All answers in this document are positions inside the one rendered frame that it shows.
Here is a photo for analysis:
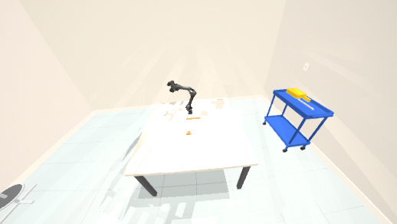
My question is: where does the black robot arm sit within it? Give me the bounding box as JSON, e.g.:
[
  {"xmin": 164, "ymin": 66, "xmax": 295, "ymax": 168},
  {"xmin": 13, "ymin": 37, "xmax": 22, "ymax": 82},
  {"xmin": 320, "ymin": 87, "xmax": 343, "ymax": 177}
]
[{"xmin": 169, "ymin": 80, "xmax": 197, "ymax": 114}]

